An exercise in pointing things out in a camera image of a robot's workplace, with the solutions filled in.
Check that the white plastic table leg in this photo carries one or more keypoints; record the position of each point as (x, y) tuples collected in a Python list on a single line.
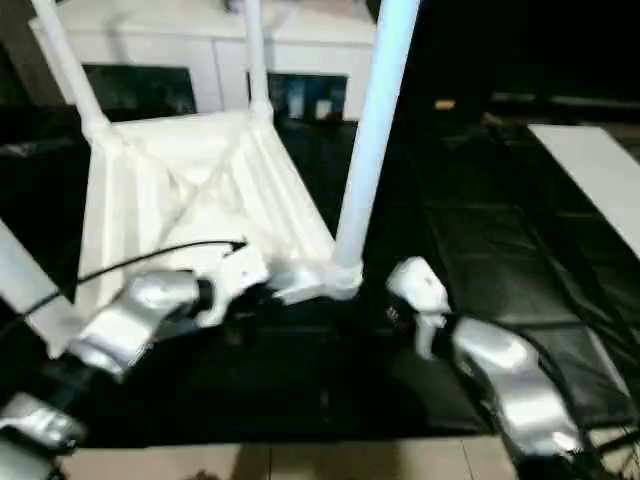
[(65, 70), (25, 290), (256, 55), (375, 130)]

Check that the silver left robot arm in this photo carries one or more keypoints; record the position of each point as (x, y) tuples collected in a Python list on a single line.
[(130, 330)]

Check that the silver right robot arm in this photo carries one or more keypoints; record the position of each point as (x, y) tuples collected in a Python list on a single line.
[(510, 385)]

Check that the black work mat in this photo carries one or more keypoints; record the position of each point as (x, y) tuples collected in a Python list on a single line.
[(480, 250)]

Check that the small yellow tag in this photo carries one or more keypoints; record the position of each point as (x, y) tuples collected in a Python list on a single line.
[(445, 104)]

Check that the white cabinet with glass doors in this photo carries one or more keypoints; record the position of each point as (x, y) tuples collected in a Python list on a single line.
[(300, 40)]

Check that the flat white board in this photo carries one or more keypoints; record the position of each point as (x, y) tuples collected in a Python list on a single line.
[(595, 175)]

